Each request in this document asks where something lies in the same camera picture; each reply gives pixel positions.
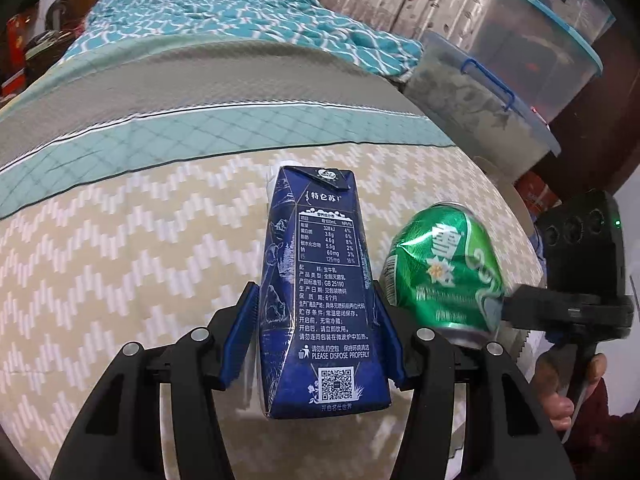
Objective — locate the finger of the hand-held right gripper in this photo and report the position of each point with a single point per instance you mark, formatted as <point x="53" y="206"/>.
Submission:
<point x="525" y="307"/>

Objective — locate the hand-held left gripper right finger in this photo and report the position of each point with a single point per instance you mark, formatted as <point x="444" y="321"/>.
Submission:
<point x="392" y="340"/>

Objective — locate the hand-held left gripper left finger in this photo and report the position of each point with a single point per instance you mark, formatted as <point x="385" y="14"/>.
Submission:
<point x="240" y="330"/>

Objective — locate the green drink can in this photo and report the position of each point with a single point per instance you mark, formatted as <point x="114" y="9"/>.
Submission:
<point x="440" y="270"/>

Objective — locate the dark blue milk carton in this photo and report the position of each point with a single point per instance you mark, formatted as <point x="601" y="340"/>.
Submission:
<point x="320" y="260"/>

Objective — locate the person's right forearm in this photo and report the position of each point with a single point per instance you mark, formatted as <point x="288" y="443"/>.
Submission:
<point x="597" y="405"/>

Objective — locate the person's right hand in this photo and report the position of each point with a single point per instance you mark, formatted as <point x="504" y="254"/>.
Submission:
<point x="550" y="380"/>

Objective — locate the red cardboard box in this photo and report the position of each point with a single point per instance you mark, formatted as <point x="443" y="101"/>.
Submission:
<point x="537" y="195"/>

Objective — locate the clear storage box teal rim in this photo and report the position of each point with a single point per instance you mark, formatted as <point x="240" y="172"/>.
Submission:
<point x="565" y="0"/>
<point x="525" y="50"/>

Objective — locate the teal patterned blanket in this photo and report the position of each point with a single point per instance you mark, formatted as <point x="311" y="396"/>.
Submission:
<point x="200" y="5"/>

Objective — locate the dark wooden nightstand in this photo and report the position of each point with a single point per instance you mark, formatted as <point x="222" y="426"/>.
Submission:
<point x="42" y="47"/>

